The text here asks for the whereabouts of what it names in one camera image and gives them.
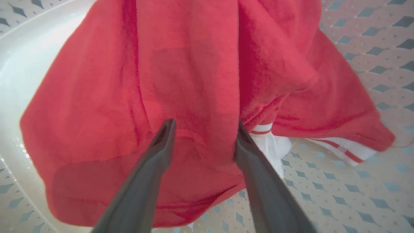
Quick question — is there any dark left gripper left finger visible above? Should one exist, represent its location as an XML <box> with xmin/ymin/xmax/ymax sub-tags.
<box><xmin>91</xmin><ymin>118</ymin><xmax>177</xmax><ymax>233</ymax></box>

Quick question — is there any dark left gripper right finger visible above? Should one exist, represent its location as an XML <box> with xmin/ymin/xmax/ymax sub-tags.
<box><xmin>234</xmin><ymin>121</ymin><xmax>316</xmax><ymax>233</ymax></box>

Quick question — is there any red cloth garment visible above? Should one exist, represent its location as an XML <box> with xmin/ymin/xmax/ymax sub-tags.
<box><xmin>19</xmin><ymin>0</ymin><xmax>396</xmax><ymax>228</ymax></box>

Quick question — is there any white perforated laundry basket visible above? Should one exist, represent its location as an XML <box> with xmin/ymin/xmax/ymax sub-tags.
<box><xmin>0</xmin><ymin>0</ymin><xmax>414</xmax><ymax>233</ymax></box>

